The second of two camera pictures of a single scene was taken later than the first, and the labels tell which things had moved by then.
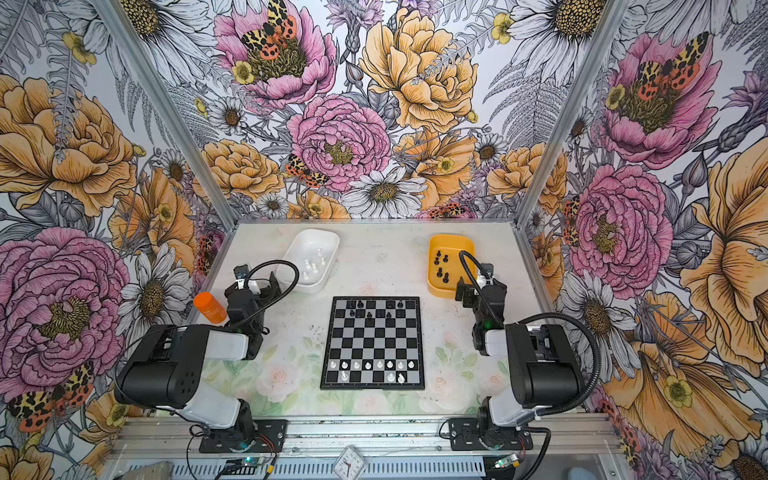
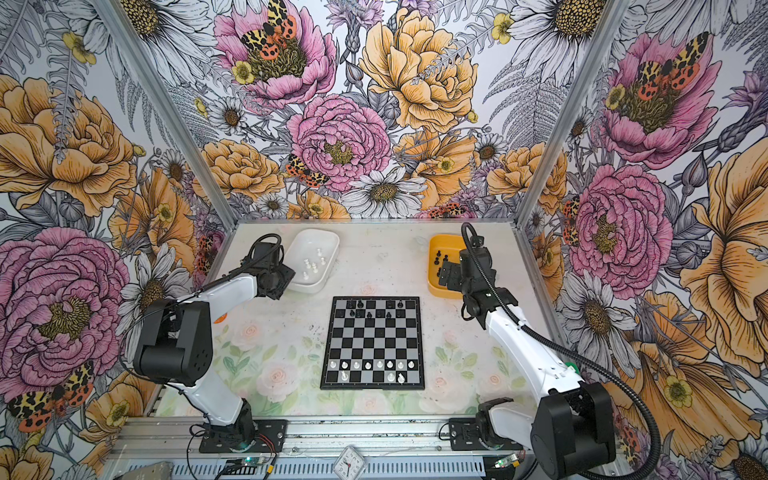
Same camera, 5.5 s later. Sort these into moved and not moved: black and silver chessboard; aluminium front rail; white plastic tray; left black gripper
Moved: left black gripper
Not moved: white plastic tray; aluminium front rail; black and silver chessboard
